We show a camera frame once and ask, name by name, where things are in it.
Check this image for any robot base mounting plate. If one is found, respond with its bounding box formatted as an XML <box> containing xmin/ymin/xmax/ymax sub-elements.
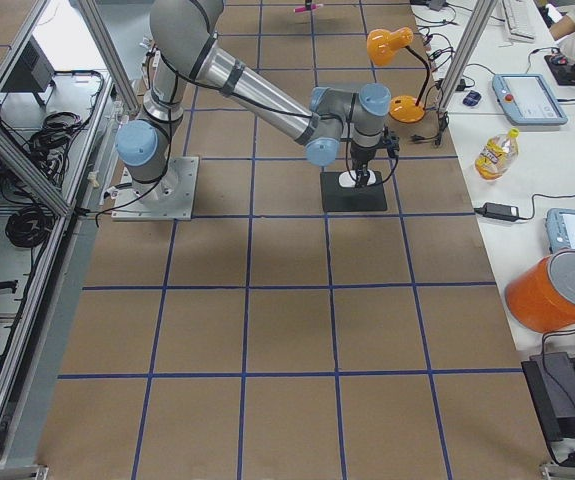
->
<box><xmin>111</xmin><ymin>156</ymin><xmax>200</xmax><ymax>221</ymax></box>

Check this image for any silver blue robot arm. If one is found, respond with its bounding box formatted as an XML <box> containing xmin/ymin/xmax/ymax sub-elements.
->
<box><xmin>116</xmin><ymin>1</ymin><xmax>397</xmax><ymax>194</ymax></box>

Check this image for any orange desk lamp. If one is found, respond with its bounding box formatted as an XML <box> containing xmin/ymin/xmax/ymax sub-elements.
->
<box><xmin>366</xmin><ymin>27</ymin><xmax>431</xmax><ymax>124</ymax></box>

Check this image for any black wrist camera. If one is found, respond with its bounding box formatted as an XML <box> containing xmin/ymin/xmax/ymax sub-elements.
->
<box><xmin>381</xmin><ymin>128</ymin><xmax>400</xmax><ymax>159</ymax></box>

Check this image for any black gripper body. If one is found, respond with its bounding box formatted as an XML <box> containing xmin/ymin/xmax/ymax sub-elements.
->
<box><xmin>350</xmin><ymin>143</ymin><xmax>377</xmax><ymax>170</ymax></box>

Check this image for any black power adapter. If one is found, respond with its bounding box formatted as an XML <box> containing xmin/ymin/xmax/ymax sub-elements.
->
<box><xmin>482</xmin><ymin>202</ymin><xmax>520</xmax><ymax>222</ymax></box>

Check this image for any orange cylindrical container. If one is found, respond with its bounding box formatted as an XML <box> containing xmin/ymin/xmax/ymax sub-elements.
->
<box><xmin>504</xmin><ymin>249</ymin><xmax>575</xmax><ymax>333</ymax></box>

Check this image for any white computer mouse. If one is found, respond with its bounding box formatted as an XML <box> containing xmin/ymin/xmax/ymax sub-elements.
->
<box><xmin>338</xmin><ymin>170</ymin><xmax>382</xmax><ymax>188</ymax></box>

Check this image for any white keyboard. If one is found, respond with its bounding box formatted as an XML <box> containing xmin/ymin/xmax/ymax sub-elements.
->
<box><xmin>499</xmin><ymin>0</ymin><xmax>536</xmax><ymax>43</ymax></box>

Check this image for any pink marker pen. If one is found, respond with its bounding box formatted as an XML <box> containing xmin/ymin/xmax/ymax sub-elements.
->
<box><xmin>293</xmin><ymin>1</ymin><xmax>324</xmax><ymax>14</ymax></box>

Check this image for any orange juice bottle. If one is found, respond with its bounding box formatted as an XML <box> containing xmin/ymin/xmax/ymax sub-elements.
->
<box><xmin>474</xmin><ymin>128</ymin><xmax>520</xmax><ymax>180</ymax></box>

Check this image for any black mousepad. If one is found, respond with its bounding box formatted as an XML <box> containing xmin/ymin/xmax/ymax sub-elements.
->
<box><xmin>320</xmin><ymin>172</ymin><xmax>388</xmax><ymax>213</ymax></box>

